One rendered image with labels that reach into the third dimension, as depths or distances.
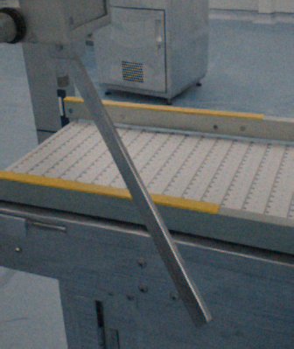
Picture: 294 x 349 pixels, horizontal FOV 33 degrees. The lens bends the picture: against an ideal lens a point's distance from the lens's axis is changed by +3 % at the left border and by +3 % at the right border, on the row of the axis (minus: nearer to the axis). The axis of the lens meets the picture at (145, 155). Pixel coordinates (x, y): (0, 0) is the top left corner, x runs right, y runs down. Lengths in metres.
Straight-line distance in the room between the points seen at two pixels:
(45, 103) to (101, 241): 0.38
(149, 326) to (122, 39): 2.80
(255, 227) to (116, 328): 0.32
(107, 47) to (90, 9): 2.97
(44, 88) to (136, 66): 2.51
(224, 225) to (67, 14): 0.26
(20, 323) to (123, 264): 1.15
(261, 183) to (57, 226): 0.26
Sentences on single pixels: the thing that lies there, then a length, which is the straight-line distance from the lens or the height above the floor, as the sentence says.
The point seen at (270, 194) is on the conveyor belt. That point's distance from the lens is 0.64.
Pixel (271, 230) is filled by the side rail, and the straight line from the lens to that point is 0.52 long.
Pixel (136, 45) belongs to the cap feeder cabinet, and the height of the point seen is 0.39.
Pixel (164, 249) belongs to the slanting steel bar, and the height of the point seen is 0.89.
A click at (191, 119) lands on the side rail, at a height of 0.87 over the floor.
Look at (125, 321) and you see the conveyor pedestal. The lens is 0.75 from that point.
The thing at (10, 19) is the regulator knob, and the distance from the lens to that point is 0.49.
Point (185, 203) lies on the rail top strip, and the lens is 0.54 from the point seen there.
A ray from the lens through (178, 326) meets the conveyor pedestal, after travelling 0.72.
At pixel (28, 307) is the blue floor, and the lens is 1.79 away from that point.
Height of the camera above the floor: 1.17
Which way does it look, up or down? 26 degrees down
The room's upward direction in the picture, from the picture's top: 3 degrees counter-clockwise
